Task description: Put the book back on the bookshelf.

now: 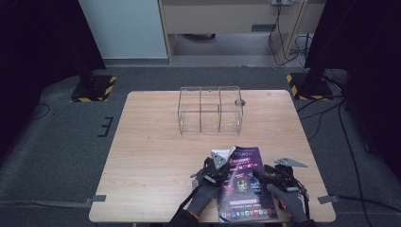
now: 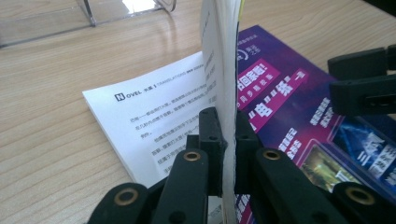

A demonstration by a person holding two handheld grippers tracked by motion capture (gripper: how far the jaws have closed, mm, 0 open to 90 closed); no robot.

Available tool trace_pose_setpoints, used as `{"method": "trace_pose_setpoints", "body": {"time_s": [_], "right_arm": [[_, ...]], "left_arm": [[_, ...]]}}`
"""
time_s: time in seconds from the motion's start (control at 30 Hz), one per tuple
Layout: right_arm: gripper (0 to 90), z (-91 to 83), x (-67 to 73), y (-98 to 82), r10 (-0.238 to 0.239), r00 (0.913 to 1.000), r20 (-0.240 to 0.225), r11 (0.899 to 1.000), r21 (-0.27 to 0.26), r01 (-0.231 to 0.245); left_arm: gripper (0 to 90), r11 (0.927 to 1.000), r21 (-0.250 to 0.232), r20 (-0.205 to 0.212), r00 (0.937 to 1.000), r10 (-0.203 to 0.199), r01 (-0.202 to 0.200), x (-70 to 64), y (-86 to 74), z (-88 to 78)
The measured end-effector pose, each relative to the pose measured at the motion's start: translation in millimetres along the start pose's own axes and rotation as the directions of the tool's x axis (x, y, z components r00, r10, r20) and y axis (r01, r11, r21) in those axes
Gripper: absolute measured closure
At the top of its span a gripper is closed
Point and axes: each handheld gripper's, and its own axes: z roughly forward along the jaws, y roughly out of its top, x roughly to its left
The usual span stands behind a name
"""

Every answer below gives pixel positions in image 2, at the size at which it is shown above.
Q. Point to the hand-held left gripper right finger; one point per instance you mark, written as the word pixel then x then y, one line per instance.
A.
pixel 246 140

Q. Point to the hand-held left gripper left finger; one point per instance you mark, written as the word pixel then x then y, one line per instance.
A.
pixel 210 140

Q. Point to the purple cover magazine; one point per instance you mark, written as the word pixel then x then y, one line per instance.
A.
pixel 274 62

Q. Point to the clear acrylic organizer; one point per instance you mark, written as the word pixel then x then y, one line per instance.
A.
pixel 62 18

